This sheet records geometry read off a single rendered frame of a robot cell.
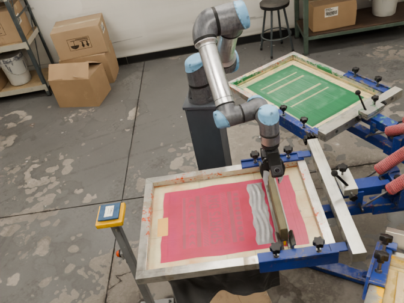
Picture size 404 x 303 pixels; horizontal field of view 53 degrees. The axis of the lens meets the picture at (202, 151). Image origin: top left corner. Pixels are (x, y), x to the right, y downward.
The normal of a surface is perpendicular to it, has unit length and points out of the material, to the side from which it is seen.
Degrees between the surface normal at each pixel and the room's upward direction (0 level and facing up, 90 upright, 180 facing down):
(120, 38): 90
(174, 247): 0
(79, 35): 88
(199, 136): 90
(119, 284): 0
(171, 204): 0
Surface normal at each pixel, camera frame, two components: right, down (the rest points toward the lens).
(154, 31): 0.04, 0.62
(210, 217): -0.16, -0.76
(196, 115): -0.18, 0.64
